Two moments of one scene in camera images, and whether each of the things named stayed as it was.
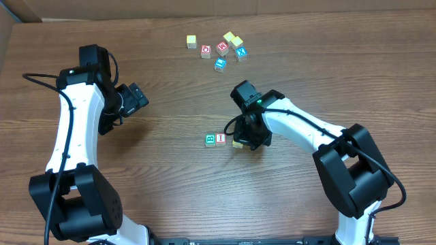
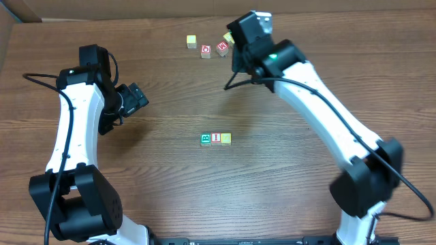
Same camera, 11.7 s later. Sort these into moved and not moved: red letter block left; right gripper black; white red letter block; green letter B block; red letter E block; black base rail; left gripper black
Moved: green letter B block; white red letter block; right gripper black
Not moved: red letter block left; left gripper black; black base rail; red letter E block
